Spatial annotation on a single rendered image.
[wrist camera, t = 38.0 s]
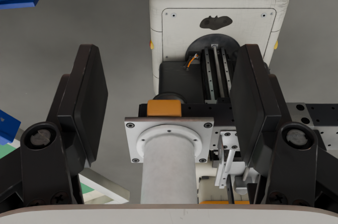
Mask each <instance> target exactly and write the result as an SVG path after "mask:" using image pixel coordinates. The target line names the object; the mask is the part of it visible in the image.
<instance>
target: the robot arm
mask: <svg viewBox="0 0 338 224"><path fill-rule="evenodd" d="M107 100H108V89H107V85H106V80H105V75H104V70H103V66H102V61H101V56H100V51H99V48H98V47H97V46H95V45H93V44H80V46H79V48H78V51H77V55H76V58H75V61H74V64H73V67H72V70H71V73H70V74H64V75H62V77H61V79H60V82H59V85H58V88H57V90H56V93H55V96H54V99H53V102H52V105H51V107H50V110H49V113H48V116H47V119H46V121H45V122H39V123H36V124H33V125H31V126H30V127H28V128H27V129H26V130H25V131H24V132H23V134H22V136H21V139H20V147H18V148H16V149H15V150H13V151H12V152H10V153H8V154H7V155H5V156H4V157H2V158H1V159H0V224H338V159H337V158H336V157H334V156H333V155H331V154H330V153H328V152H326V151H325V150H323V149H322V148H320V147H318V139H317V136H316V134H315V132H314V131H313V130H312V129H311V128H310V127H308V126H307V125H305V124H302V123H299V122H293V121H292V119H291V116H290V113H289V110H288V107H287V105H286V102H285V99H284V96H283V93H282V90H281V88H280V85H279V82H278V79H277V77H276V75H274V74H268V73H267V70H266V67H265V64H264V61H263V58H262V55H261V51H260V48H259V46H258V44H245V45H243V46H241V47H240V48H239V51H238V56H237V61H236V66H235V70H234V75H233V80H232V85H231V89H230V100H231V105H232V111H233V116H234V122H235V127H236V132H237V138H238V143H239V148H240V154H241V159H242V161H243V162H246V163H247V167H248V168H254V169H255V171H256V172H258V173H259V179H258V184H257V189H256V194H255V199H254V203H253V204H198V197H197V181H196V166H195V158H197V157H198V156H199V155H200V153H201V152H202V140H201V138H200V136H199V135H198V134H197V133H196V132H194V131H193V130H191V129H189V128H186V127H183V126H178V125H160V126H155V127H152V128H149V129H147V130H146V131H144V132H143V133H141V134H140V135H139V137H138V138H137V141H136V151H137V153H138V154H139V155H140V156H141V157H142V158H143V172H142V188H141V203H140V204H85V203H84V199H83V194H82V189H81V184H80V179H79V173H80V172H82V171H83V169H84V168H90V167H91V163H92V162H95V161H96V159H97V154H98V148H99V143H100V137H101V132H102V127H103V122H104V116H105V111H106V106H107Z"/></svg>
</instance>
